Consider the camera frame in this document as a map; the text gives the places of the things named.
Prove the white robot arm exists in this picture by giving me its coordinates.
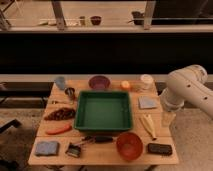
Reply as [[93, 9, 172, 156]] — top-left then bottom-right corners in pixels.
[[160, 65, 213, 127]]

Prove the light blue square cloth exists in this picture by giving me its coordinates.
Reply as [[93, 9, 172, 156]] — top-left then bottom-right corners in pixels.
[[138, 96, 157, 109]]

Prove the black rectangular block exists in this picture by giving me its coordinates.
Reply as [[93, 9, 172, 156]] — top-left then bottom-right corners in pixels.
[[147, 143, 173, 156]]

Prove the red bowl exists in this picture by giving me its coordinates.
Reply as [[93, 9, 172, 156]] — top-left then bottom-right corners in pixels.
[[116, 132, 143, 161]]

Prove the small orange fruit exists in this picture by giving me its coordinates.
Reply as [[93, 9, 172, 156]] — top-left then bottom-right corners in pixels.
[[121, 80, 130, 90]]

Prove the green plastic tray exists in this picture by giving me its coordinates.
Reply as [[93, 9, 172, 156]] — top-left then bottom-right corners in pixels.
[[74, 91, 133, 132]]

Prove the purple bowl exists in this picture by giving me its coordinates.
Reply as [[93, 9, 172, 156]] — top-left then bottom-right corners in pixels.
[[89, 75, 110, 90]]

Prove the wooden table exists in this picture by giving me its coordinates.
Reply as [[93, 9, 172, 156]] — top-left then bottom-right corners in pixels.
[[28, 80, 179, 166]]

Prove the small black brush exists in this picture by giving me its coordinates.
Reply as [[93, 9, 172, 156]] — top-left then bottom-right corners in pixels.
[[66, 143, 81, 158]]

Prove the metal cup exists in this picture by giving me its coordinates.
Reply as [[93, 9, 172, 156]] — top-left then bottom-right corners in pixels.
[[65, 87, 75, 100]]

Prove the orange carrot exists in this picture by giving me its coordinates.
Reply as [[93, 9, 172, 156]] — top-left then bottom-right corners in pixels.
[[45, 124, 72, 135]]

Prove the dark pot on shelf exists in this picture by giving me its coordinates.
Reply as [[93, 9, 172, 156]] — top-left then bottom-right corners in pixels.
[[131, 11, 144, 25]]

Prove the light blue cup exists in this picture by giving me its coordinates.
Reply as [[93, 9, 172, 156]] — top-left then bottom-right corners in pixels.
[[54, 76, 66, 90]]

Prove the dark bowl on shelf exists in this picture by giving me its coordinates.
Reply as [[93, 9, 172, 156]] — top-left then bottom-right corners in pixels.
[[90, 16, 102, 25]]

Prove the blue sponge cloth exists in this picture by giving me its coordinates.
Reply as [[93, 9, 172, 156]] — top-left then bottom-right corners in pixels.
[[35, 141, 59, 156]]

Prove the small jar on shelf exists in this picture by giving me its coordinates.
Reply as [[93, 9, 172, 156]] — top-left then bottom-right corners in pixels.
[[79, 16, 86, 26]]

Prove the black handled tool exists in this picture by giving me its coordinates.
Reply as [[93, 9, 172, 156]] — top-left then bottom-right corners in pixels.
[[81, 136, 113, 144]]

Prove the right metal shelf post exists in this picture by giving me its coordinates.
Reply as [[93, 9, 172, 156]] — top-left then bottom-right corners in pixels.
[[144, 1, 156, 30]]

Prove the metal shelf post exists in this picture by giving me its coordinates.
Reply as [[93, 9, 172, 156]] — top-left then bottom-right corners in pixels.
[[51, 0, 66, 31], [144, 1, 156, 30]]

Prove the left metal shelf post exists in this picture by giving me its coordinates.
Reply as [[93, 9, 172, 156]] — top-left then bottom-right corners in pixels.
[[51, 0, 66, 31]]

